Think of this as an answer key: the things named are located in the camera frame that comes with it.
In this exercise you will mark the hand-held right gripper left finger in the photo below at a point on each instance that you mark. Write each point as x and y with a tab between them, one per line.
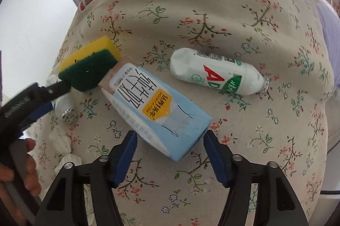
124	161

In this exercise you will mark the person's left hand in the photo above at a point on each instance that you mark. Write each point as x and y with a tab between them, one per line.
32	170

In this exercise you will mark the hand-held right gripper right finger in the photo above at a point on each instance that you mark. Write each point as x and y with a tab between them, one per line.
217	161

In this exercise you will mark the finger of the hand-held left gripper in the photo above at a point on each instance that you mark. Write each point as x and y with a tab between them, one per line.
53	90
41	113

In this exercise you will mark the floral tablecloth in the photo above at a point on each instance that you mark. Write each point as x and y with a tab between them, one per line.
212	29

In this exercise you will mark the white drink bottle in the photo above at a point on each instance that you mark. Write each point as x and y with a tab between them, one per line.
212	74
63	105

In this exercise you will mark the purple bedspread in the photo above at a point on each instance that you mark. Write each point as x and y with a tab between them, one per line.
330	26

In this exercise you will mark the crumpled white tissue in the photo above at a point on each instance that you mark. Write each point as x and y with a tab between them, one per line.
62	142

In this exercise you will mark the yellow green sponge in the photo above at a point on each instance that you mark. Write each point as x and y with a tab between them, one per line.
87	66

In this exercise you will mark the light blue milk carton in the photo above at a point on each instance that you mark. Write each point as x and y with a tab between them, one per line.
159	119

